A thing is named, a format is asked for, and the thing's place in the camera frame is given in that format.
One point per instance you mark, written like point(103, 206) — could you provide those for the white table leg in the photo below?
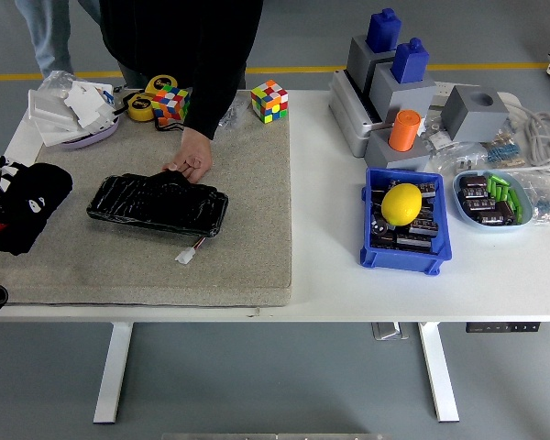
point(440, 376)
point(112, 376)

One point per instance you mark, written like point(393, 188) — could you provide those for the green battery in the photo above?
point(491, 190)
point(498, 178)
point(498, 192)
point(505, 192)
point(513, 198)

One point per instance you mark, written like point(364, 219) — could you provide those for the blue plastic bin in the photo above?
point(403, 263)

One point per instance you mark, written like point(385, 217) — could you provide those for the crumpled clear plastic bag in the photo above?
point(57, 80)

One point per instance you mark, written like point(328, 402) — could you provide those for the yellow lemon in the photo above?
point(401, 204)

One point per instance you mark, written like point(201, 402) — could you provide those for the person's left forearm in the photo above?
point(211, 105)

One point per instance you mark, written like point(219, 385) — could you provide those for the person's left hand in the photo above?
point(197, 153)

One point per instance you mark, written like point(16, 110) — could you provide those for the clear bag of metal parts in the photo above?
point(435, 137)

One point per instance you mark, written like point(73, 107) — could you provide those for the blue bottle-shaped block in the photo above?
point(384, 29)
point(410, 62)

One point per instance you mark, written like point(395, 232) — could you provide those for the light grey enclosure box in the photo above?
point(348, 114)

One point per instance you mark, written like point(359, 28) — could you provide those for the clear bag with plug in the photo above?
point(458, 158)

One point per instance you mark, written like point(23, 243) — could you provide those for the multicolour puzzle cube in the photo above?
point(269, 102)
point(170, 104)

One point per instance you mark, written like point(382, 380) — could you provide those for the white flat plate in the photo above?
point(57, 137)

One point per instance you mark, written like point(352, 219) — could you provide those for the clear bag of blue resistors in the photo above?
point(543, 201)

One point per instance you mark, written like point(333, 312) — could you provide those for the grey-brown mat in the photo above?
point(165, 275)

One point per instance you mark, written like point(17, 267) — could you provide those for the light blue dish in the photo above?
point(490, 228)

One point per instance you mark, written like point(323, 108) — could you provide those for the person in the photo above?
point(50, 36)
point(165, 27)

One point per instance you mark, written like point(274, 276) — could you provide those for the white power strip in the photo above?
point(441, 88)

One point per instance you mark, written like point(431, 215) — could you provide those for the black rag with red patch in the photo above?
point(41, 183)

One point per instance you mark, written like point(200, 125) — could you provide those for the clear bag of screws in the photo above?
point(233, 114)

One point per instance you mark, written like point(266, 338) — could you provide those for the white switch plate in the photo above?
point(48, 107)

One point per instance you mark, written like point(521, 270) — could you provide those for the purple tray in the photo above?
point(91, 139)

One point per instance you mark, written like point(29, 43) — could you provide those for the grey block with round hole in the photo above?
point(467, 117)

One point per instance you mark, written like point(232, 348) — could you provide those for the white cardboard piece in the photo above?
point(84, 103)

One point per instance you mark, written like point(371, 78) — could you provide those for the low grey holder block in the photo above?
point(394, 160)

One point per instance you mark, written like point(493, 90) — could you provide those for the yellow tape measure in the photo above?
point(139, 107)
point(159, 83)

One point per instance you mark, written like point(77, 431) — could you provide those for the grey box under table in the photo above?
point(387, 331)

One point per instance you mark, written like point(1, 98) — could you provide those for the orange cylinder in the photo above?
point(404, 130)

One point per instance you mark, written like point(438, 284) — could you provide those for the black table control panel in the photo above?
point(486, 327)

